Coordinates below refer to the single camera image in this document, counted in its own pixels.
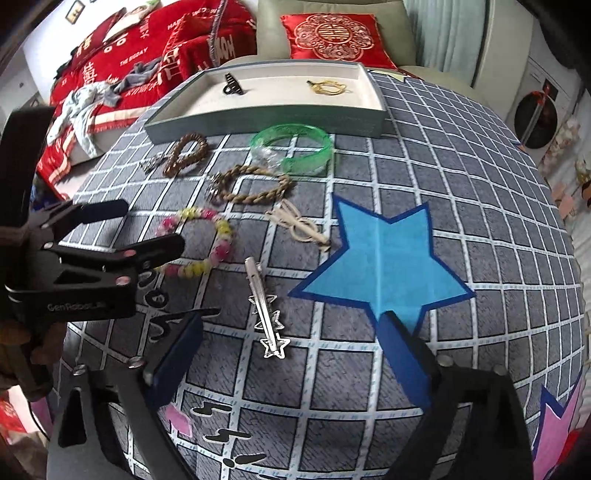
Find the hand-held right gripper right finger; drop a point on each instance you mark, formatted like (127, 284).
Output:
(406, 364)

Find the red embroidered cushion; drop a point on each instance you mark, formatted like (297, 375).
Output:
(332, 39)

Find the grey checkered tablecloth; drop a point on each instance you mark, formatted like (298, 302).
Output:
(461, 207)

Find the dark grey cloth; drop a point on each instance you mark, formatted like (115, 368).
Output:
(138, 76)

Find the light grey cloth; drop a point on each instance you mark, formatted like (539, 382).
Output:
(78, 110)

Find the printed photo card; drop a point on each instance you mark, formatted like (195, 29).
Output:
(131, 21)

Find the grey-green armchair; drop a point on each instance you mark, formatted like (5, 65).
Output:
(268, 37)

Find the green translucent bangle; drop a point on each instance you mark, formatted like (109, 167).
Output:
(314, 159)

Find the red printed bag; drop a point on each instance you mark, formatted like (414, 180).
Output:
(9, 417)

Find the person's left hand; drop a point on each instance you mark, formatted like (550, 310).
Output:
(46, 353)

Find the red printed blanket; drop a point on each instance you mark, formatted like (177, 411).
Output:
(124, 41)

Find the pale blue curtain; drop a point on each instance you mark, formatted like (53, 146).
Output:
(443, 37)

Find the white washing machine red ribbon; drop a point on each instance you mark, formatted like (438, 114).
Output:
(535, 120)

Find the wooden figure decoration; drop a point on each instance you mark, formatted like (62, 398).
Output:
(584, 180)

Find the black hair claw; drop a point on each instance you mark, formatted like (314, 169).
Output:
(232, 85)

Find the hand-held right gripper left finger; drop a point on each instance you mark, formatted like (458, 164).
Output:
(178, 360)

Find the silver heart hair clip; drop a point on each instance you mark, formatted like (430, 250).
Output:
(213, 187)

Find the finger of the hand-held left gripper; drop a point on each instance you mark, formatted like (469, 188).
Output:
(152, 249)
(92, 217)

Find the grey-blue jewelry tray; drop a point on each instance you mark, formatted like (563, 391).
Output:
(286, 99)

